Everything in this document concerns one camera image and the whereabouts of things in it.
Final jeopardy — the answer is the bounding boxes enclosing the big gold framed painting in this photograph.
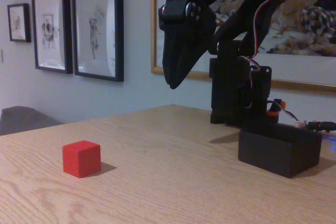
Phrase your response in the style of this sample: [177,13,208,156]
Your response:
[150,0,336,94]

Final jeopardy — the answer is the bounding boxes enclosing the red cube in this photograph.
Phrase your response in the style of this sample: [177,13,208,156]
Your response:
[62,140,102,179]

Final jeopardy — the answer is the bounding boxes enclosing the black box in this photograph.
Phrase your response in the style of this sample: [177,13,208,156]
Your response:
[238,123,323,179]

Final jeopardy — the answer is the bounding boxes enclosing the medium black picture frame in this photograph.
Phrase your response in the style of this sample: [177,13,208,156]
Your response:
[31,0,74,74]

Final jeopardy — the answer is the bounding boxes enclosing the small black picture frame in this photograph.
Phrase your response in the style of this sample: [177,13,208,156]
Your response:
[7,3,32,43]

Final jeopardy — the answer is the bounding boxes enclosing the large black picture frame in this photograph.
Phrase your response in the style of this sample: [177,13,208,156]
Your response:
[71,0,124,82]

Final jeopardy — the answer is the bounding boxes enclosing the orange black clamp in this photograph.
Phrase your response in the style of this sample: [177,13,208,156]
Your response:
[266,98,287,124]

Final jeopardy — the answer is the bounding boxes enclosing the red white servo cable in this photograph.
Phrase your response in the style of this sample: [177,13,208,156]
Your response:
[230,0,280,104]

